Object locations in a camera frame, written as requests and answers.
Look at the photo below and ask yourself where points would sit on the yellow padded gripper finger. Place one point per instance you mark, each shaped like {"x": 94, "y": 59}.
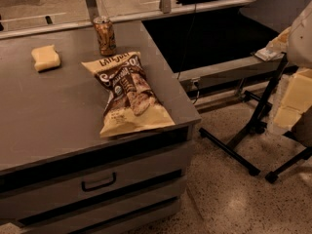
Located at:
{"x": 293, "y": 98}

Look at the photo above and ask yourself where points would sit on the brown chip bag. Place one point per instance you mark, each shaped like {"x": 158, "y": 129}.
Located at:
{"x": 132, "y": 105}

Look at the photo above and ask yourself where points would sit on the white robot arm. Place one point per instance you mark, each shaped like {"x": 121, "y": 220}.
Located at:
{"x": 298, "y": 39}

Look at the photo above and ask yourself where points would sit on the grey side counter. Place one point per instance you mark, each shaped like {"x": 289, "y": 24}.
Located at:
{"x": 225, "y": 72}

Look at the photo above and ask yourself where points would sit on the black folding stand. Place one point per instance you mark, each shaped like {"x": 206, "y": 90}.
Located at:
{"x": 255, "y": 125}

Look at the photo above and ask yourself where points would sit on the dark tray on stand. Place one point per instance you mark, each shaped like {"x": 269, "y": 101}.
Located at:
{"x": 274, "y": 14}

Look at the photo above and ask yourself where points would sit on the brown soda can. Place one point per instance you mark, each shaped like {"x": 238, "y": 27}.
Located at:
{"x": 105, "y": 35}

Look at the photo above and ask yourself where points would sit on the yellow sponge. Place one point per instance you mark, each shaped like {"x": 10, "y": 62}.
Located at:
{"x": 45, "y": 58}

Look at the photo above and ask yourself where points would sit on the grey cabinet drawer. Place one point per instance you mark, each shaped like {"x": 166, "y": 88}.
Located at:
{"x": 59, "y": 192}

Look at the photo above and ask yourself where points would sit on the black drawer handle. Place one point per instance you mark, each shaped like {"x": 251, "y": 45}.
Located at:
{"x": 96, "y": 184}

